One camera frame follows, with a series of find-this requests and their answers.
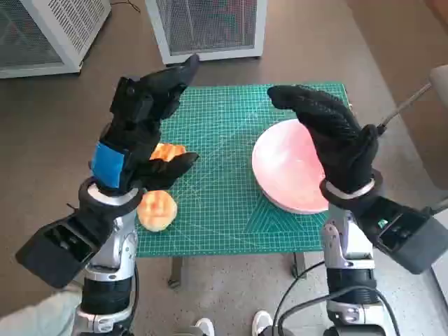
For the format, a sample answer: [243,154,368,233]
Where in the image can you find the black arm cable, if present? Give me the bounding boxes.
[272,260,398,336]
[131,264,141,330]

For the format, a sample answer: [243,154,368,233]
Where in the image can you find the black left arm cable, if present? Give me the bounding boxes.
[131,264,141,330]

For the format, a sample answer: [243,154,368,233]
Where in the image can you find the green cutting mat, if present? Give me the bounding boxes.
[134,82,353,258]

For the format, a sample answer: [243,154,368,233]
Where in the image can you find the grey chair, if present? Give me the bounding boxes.
[376,64,448,192]

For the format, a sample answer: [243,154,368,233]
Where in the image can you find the white shoe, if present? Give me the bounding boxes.
[252,310,274,336]
[194,317,215,336]

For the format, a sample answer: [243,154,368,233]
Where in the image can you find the white desk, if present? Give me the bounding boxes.
[433,259,448,316]

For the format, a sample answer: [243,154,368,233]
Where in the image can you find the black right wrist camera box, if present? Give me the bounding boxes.
[356,195,448,276]

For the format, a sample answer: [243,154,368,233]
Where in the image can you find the pink bowl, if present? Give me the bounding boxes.
[251,118,330,215]

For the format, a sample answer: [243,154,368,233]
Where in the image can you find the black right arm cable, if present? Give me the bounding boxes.
[272,260,398,336]

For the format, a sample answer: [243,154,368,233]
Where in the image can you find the white mesh cabinet with louvres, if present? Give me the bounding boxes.
[0,0,112,80]

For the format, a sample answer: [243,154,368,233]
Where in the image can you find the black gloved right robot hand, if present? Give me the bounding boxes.
[267,85,381,195]

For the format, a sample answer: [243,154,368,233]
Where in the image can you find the orange braided toy bread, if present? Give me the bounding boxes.
[149,142,187,164]

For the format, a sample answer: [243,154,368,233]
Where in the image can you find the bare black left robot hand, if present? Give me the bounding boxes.
[89,54,201,193]

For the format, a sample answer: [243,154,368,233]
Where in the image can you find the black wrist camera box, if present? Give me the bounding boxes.
[356,195,448,276]
[15,209,116,290]

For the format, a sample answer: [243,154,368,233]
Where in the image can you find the thin black floor cable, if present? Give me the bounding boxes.
[111,0,141,15]

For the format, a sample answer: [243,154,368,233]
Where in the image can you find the person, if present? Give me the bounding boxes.
[0,286,83,336]

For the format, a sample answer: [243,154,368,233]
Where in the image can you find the pale round toy bread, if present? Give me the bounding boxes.
[136,190,179,232]

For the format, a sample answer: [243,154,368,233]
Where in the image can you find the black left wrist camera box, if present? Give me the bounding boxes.
[15,209,116,290]

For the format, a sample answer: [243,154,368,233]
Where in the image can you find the metal table leg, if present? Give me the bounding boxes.
[167,257,183,290]
[290,251,307,279]

